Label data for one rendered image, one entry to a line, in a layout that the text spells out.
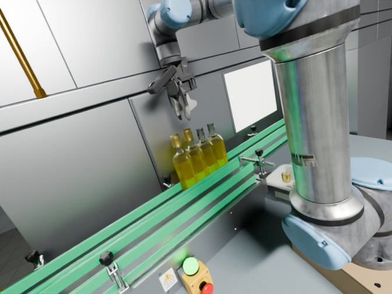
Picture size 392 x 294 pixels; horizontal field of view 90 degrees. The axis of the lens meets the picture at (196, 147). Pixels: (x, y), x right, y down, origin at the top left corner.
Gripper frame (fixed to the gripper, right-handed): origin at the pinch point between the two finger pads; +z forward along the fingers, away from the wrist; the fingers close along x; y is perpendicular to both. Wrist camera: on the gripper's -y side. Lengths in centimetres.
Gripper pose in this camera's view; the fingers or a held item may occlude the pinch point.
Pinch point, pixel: (182, 117)
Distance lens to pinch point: 73.4
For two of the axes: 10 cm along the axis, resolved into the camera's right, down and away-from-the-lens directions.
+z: 2.6, 9.1, 3.3
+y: 7.6, -4.0, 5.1
